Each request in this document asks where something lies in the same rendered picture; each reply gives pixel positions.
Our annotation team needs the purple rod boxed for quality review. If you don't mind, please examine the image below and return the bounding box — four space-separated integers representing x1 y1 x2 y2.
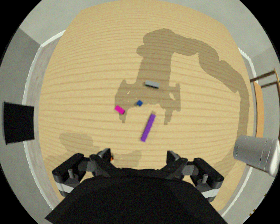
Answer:
140 114 156 142

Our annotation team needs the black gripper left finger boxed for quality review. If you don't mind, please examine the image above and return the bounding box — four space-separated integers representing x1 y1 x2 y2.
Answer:
52 148 127 197

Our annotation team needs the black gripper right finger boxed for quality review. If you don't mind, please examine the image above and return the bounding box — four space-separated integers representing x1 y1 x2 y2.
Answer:
149 150 224 202

